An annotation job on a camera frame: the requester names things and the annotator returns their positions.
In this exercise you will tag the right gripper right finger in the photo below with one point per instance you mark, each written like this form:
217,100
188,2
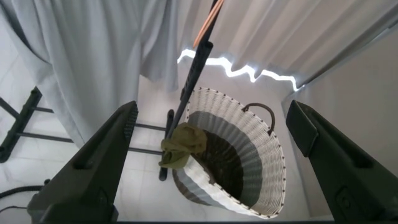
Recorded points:
351,180

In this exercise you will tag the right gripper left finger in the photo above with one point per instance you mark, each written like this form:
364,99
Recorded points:
90,174

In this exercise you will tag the green long-sleeved shirt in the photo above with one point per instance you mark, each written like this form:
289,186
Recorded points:
183,143

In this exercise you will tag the white laundry basket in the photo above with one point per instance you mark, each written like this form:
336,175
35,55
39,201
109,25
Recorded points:
267,161

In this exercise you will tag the pink clothes hanger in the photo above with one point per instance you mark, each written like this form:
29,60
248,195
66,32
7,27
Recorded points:
206,25

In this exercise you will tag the pale grey garment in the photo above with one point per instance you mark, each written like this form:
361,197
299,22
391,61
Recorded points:
77,62

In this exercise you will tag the pale grey shorts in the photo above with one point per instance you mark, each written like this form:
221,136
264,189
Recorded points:
158,46

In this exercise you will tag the white curtain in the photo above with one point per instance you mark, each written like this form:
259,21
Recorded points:
280,31

